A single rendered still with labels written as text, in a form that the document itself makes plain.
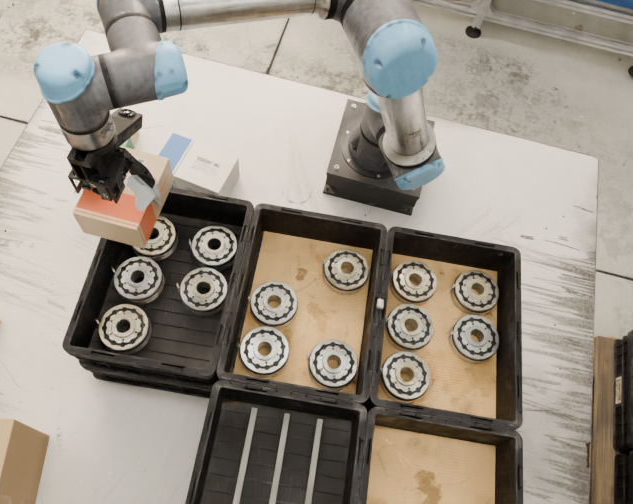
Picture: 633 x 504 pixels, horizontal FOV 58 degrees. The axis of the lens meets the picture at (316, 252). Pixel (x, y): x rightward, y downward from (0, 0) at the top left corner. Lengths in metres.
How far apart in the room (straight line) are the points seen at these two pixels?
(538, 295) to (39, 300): 1.24
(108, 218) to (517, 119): 2.17
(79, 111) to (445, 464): 0.93
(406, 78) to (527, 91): 2.07
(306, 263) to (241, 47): 1.73
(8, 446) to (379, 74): 0.92
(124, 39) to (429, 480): 0.96
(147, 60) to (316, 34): 2.17
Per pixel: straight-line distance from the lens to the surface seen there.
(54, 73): 0.84
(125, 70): 0.85
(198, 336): 1.27
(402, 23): 0.95
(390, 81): 0.96
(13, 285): 1.57
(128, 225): 1.07
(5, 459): 1.24
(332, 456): 1.22
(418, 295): 1.31
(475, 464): 1.28
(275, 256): 1.34
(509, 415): 1.25
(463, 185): 1.69
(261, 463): 1.21
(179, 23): 0.96
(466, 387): 1.31
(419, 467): 1.25
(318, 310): 1.29
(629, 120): 3.15
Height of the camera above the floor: 2.03
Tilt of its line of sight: 63 degrees down
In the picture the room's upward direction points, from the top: 11 degrees clockwise
